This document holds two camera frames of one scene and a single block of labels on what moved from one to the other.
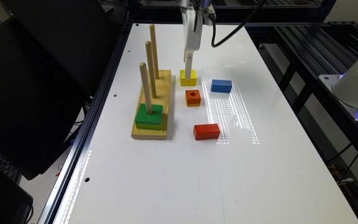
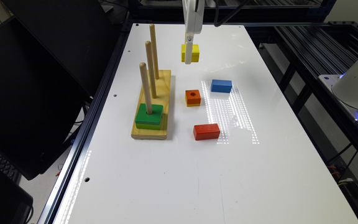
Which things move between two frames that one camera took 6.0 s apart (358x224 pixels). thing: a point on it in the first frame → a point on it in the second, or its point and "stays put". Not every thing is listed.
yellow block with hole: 188,82 → 195,54
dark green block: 153,119 stays put
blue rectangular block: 221,86 stays put
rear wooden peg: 153,33 stays put
